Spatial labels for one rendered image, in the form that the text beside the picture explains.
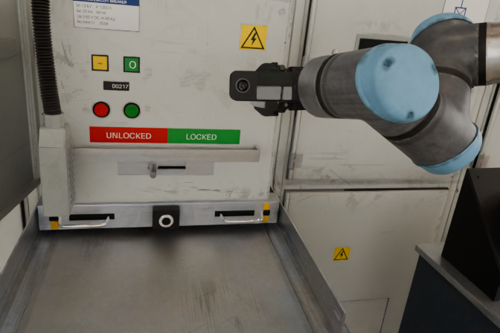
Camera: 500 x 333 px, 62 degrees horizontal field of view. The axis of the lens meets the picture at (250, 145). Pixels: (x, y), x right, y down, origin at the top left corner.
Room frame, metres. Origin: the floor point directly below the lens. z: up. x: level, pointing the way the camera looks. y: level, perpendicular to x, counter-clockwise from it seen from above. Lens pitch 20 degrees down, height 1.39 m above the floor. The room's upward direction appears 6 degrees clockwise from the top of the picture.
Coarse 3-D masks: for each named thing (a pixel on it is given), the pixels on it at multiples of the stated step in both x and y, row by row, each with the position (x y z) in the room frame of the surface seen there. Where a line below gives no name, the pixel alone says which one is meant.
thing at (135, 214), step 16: (80, 208) 0.80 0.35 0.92; (96, 208) 0.80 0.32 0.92; (112, 208) 0.81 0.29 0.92; (128, 208) 0.82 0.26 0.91; (144, 208) 0.83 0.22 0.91; (192, 208) 0.86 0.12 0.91; (208, 208) 0.87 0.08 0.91; (224, 208) 0.87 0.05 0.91; (240, 208) 0.88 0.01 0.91; (272, 208) 0.90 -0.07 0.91; (48, 224) 0.78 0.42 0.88; (112, 224) 0.81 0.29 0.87; (128, 224) 0.82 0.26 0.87; (144, 224) 0.83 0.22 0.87; (192, 224) 0.86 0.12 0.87; (208, 224) 0.87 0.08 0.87
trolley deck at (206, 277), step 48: (96, 240) 0.79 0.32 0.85; (144, 240) 0.81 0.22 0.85; (192, 240) 0.82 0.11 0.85; (240, 240) 0.84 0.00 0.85; (48, 288) 0.62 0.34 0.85; (96, 288) 0.63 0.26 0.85; (144, 288) 0.65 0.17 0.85; (192, 288) 0.66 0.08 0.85; (240, 288) 0.67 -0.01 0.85; (288, 288) 0.69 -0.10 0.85
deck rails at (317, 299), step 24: (288, 216) 0.85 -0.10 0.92; (24, 240) 0.69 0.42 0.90; (48, 240) 0.76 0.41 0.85; (288, 240) 0.83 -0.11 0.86; (24, 264) 0.67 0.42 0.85; (288, 264) 0.76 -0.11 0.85; (312, 264) 0.69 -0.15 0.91; (0, 288) 0.55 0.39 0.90; (24, 288) 0.61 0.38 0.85; (312, 288) 0.68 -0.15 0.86; (0, 312) 0.54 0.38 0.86; (24, 312) 0.56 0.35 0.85; (312, 312) 0.62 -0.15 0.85
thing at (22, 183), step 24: (0, 0) 0.98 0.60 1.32; (0, 24) 0.97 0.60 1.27; (0, 48) 0.93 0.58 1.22; (0, 72) 0.95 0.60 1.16; (0, 96) 0.94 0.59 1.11; (24, 96) 1.05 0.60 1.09; (0, 120) 0.93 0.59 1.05; (24, 120) 1.04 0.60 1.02; (0, 144) 0.92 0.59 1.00; (24, 144) 1.02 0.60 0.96; (0, 168) 0.91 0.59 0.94; (24, 168) 1.01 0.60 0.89; (0, 192) 0.89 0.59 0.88; (24, 192) 0.95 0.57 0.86; (0, 216) 0.84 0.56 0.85
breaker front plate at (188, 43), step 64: (64, 0) 0.81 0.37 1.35; (192, 0) 0.86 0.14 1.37; (256, 0) 0.89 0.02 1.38; (64, 64) 0.80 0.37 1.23; (192, 64) 0.86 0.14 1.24; (256, 64) 0.90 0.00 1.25; (192, 128) 0.87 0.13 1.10; (256, 128) 0.90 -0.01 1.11; (128, 192) 0.83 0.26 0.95; (192, 192) 0.87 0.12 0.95; (256, 192) 0.90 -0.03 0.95
